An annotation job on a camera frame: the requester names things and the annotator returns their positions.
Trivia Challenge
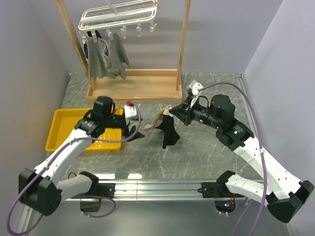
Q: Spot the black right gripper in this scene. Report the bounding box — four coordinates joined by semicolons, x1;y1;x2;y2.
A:
169;95;222;129

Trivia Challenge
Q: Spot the black underwear beige waistband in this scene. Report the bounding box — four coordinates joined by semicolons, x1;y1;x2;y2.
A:
144;105;180;149

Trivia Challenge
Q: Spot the white plastic clip hanger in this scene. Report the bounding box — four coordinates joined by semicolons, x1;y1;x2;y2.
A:
78;0;159;43

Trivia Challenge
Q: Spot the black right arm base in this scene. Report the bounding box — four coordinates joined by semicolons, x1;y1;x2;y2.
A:
196;170;247;213

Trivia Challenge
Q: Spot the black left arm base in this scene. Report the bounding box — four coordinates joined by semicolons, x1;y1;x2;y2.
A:
68;171;116;218

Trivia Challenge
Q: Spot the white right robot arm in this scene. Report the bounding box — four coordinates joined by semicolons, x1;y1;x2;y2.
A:
170;94;315;223

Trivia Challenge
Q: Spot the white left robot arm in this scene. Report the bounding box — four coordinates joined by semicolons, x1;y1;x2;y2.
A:
18;96;142;216

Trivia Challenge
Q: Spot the grey striped underwear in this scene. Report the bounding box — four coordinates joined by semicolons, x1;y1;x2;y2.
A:
86;33;130;80

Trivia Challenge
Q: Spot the blue underwear on hanger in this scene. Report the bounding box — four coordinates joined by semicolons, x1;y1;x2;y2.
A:
83;30;102;59

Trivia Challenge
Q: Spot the wooden drying rack stand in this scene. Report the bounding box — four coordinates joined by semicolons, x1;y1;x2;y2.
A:
54;0;191;104

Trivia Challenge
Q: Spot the yellow plastic tray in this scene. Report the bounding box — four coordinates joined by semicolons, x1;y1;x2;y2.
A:
45;106;124;152

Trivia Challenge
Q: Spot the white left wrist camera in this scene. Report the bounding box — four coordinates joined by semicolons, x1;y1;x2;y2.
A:
124;100;138;120

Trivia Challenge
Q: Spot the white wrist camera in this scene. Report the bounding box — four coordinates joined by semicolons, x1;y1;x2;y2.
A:
188;80;204;96
124;100;138;120

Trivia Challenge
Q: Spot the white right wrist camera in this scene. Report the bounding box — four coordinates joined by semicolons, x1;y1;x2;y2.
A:
188;80;204;96

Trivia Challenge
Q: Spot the aluminium table rail frame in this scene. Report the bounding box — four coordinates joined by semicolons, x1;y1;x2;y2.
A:
14;73;300;236

